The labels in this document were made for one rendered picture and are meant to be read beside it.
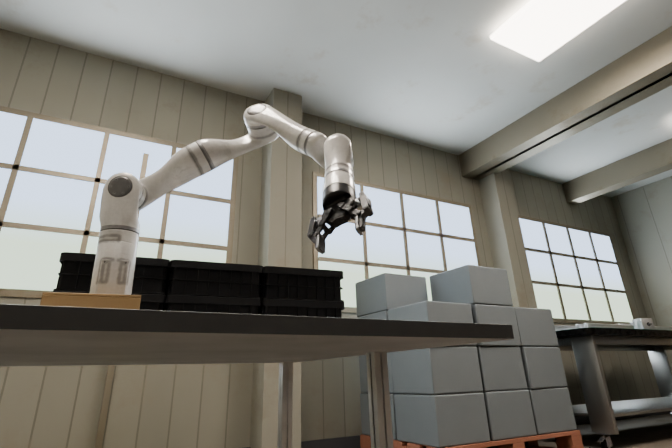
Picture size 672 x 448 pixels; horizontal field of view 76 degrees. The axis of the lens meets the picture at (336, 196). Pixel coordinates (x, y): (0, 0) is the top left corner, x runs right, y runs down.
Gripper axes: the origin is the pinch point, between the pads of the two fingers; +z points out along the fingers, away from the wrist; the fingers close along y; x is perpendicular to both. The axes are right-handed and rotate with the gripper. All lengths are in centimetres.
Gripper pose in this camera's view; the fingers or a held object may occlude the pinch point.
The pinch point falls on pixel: (339, 240)
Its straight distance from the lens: 85.0
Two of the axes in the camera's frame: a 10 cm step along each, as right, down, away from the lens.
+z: 0.0, 6.2, -7.8
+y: 8.3, -4.4, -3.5
